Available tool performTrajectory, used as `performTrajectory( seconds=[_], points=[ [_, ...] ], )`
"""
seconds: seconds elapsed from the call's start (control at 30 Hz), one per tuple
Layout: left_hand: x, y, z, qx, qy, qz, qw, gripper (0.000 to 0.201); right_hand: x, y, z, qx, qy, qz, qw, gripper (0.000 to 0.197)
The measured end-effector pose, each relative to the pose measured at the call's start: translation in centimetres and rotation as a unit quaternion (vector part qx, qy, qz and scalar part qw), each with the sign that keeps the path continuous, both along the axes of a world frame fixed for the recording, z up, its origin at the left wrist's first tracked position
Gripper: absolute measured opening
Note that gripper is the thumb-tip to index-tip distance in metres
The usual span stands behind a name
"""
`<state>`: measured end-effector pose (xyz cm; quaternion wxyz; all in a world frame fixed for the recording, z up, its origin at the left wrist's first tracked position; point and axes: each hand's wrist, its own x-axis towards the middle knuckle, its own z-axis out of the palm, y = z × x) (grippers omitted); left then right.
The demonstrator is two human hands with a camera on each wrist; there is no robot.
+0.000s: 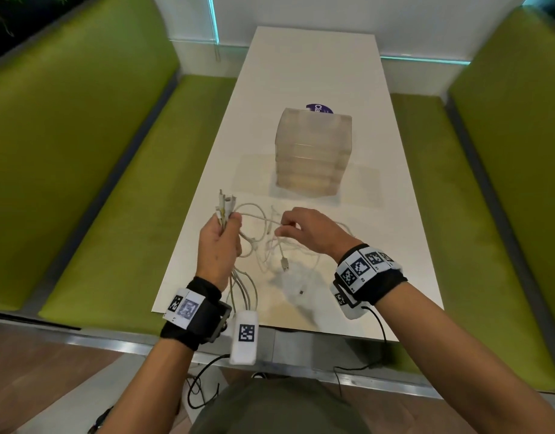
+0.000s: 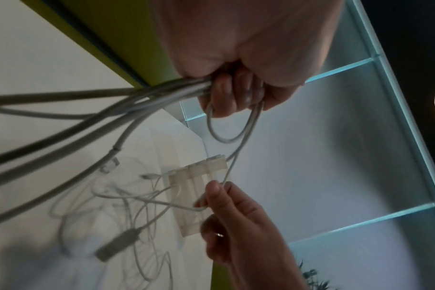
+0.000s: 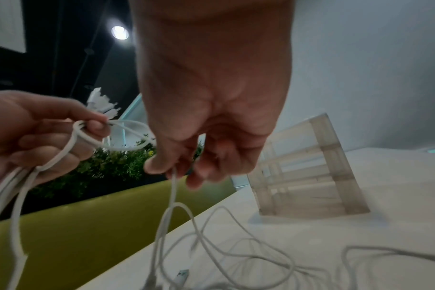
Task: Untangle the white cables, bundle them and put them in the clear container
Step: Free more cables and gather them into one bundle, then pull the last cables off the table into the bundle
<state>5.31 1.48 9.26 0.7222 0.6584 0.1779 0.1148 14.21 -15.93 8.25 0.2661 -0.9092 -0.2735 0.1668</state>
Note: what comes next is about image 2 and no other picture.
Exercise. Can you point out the green plant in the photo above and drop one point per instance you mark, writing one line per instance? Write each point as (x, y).
(312, 277)

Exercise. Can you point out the frosted glass partition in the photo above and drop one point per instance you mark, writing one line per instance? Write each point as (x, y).
(328, 170)

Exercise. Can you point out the lime green panel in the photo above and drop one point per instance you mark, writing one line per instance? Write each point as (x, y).
(124, 34)

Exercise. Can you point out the person's right hand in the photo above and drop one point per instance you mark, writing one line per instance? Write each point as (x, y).
(253, 243)

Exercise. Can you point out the clear network plug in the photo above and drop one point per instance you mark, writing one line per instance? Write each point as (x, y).
(110, 166)

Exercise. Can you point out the person's left hand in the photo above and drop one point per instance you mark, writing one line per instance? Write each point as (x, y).
(260, 36)

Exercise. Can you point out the lime green edge strip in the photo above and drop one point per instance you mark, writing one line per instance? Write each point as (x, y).
(221, 279)

